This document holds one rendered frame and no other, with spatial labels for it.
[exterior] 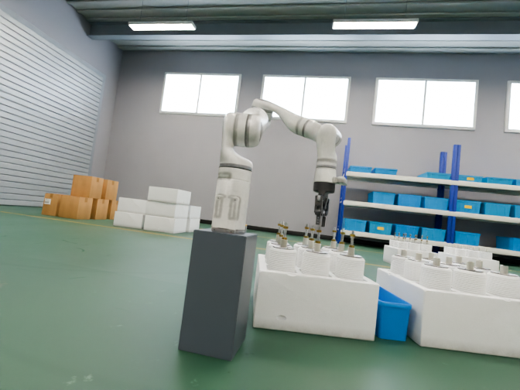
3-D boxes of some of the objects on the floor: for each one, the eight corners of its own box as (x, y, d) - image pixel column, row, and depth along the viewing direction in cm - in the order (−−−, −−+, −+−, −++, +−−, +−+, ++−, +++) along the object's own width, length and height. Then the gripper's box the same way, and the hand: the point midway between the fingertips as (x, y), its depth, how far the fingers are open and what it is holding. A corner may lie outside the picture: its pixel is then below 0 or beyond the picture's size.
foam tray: (436, 271, 293) (438, 253, 295) (396, 266, 296) (398, 248, 298) (418, 265, 332) (419, 248, 333) (382, 260, 335) (384, 244, 336)
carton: (106, 219, 449) (109, 200, 451) (94, 219, 425) (97, 198, 427) (89, 217, 454) (92, 197, 456) (76, 217, 431) (80, 196, 433)
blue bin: (410, 343, 97) (413, 306, 97) (377, 339, 97) (381, 301, 97) (374, 312, 127) (376, 284, 127) (348, 309, 127) (351, 281, 127)
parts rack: (580, 275, 458) (586, 152, 470) (336, 243, 530) (347, 137, 542) (549, 268, 520) (555, 160, 532) (334, 241, 592) (343, 145, 605)
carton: (59, 214, 436) (63, 194, 438) (73, 216, 431) (76, 196, 433) (41, 213, 407) (44, 192, 409) (55, 216, 402) (59, 194, 404)
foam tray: (374, 341, 94) (380, 284, 95) (252, 327, 94) (259, 270, 95) (340, 304, 133) (343, 264, 134) (253, 294, 133) (258, 253, 134)
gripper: (318, 183, 113) (313, 225, 112) (309, 177, 99) (304, 225, 98) (338, 184, 110) (333, 227, 109) (332, 178, 96) (326, 227, 95)
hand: (320, 223), depth 104 cm, fingers open, 6 cm apart
